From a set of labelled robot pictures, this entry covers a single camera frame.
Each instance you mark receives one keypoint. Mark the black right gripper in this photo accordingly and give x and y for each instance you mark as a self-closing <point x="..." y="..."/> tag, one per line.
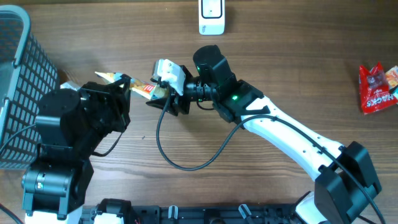
<point x="173" y="105"/>

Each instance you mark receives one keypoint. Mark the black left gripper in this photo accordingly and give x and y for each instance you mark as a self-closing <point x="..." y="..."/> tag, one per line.
<point x="118" y="99"/>

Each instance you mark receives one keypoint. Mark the red snack bag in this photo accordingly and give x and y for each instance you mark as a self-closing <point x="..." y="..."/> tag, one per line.
<point x="374" y="89"/>

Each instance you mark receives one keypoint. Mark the orange tissue pack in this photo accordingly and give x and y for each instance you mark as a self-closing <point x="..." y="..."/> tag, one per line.
<point x="392" y="77"/>

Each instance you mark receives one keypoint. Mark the teal tissue pack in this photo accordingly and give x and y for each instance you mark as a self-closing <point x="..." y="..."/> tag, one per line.
<point x="394" y="92"/>

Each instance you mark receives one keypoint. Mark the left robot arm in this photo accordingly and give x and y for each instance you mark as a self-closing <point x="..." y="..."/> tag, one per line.
<point x="71" y="124"/>

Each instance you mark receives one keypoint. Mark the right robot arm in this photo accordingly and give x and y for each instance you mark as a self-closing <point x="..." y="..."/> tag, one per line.
<point x="345" y="179"/>

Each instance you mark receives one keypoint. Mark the white barcode scanner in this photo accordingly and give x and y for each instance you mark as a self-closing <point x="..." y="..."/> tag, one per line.
<point x="211" y="17"/>

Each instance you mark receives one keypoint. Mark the dark grey mesh basket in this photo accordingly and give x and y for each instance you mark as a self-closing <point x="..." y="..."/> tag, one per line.
<point x="27" y="74"/>

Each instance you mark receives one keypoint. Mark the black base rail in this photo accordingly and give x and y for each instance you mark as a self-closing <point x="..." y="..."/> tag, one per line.
<point x="266" y="214"/>

